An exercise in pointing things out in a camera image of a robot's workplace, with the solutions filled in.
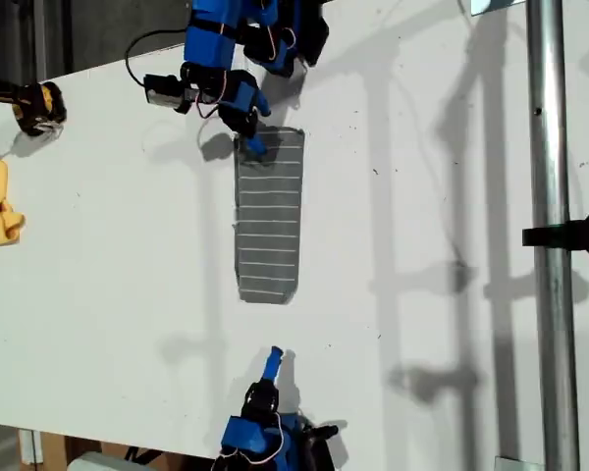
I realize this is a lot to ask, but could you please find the steel post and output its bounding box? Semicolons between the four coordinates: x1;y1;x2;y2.
524;0;583;471

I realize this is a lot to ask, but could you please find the white box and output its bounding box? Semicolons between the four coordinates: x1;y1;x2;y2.
67;450;134;471

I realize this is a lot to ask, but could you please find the black camera cable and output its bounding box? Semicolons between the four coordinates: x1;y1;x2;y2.
125;28;187;88

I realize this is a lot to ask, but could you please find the black camera box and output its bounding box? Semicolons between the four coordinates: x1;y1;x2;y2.
143;73;200;115
301;424;341;471

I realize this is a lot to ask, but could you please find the black yellow clamp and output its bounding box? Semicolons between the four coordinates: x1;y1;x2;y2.
0;73;69;138

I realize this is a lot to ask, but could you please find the black post clamp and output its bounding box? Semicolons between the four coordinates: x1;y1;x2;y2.
521;208;589;259

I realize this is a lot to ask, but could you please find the grey white-striped towel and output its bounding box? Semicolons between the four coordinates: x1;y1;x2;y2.
232;125;306;306

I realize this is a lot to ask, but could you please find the brown cardboard box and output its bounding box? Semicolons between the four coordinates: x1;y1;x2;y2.
17;429;178;471

